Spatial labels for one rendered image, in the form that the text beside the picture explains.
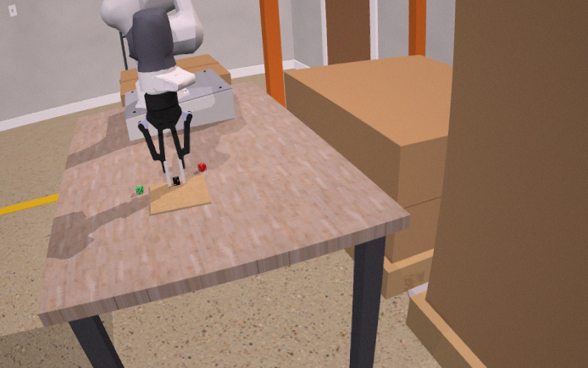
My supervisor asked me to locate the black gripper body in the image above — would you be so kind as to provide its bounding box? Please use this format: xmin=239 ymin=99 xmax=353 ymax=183
xmin=144 ymin=92 xmax=182 ymax=130

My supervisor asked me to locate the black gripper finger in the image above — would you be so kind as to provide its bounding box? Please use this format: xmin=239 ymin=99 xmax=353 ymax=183
xmin=138 ymin=117 xmax=171 ymax=187
xmin=168 ymin=110 xmax=192 ymax=183

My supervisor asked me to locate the tan flat mat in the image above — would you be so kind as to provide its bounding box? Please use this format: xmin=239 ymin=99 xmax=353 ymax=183
xmin=150 ymin=175 xmax=211 ymax=215

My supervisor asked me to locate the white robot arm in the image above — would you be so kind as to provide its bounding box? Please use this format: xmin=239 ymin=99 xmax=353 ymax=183
xmin=100 ymin=0 xmax=204 ymax=109

